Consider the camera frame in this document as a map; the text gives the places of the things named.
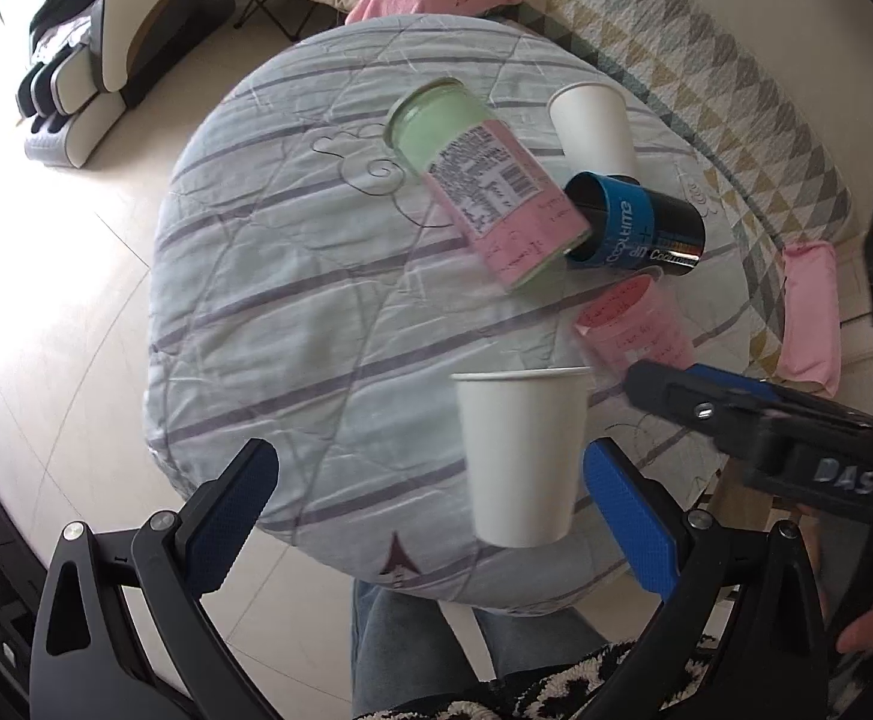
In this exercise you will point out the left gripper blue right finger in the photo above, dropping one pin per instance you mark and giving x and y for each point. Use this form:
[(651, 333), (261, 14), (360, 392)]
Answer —
[(644, 520)]

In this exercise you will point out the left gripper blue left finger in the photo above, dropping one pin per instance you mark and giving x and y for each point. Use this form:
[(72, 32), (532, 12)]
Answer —
[(221, 515)]

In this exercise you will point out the white paper cup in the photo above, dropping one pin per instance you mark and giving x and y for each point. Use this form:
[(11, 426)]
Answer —
[(523, 434), (593, 130)]

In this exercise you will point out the pink clear plastic cup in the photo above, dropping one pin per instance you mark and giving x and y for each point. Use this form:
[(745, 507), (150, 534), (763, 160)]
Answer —
[(632, 320)]

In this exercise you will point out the small pink towel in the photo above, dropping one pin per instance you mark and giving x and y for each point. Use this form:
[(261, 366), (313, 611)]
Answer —
[(811, 348)]

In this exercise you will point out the leopard print garment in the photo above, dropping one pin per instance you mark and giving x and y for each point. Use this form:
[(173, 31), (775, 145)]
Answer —
[(547, 693)]

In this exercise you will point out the blue jeans legs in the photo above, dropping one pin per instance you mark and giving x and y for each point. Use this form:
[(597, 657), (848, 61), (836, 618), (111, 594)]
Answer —
[(405, 652)]

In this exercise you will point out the striped grey table cloth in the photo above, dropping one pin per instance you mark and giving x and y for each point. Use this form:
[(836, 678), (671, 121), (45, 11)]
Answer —
[(307, 291)]

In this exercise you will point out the triangle pattern quilted sofa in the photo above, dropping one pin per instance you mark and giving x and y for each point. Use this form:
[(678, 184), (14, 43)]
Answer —
[(762, 163)]

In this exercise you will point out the blue black CoolTowel canister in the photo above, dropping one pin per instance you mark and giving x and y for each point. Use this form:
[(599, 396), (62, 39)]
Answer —
[(633, 227)]

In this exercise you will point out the green pink label canister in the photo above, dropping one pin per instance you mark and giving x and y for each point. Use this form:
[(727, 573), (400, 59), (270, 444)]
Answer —
[(498, 195)]

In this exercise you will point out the white massage chair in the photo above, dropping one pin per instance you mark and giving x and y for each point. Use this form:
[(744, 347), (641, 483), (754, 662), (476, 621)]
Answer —
[(93, 60)]

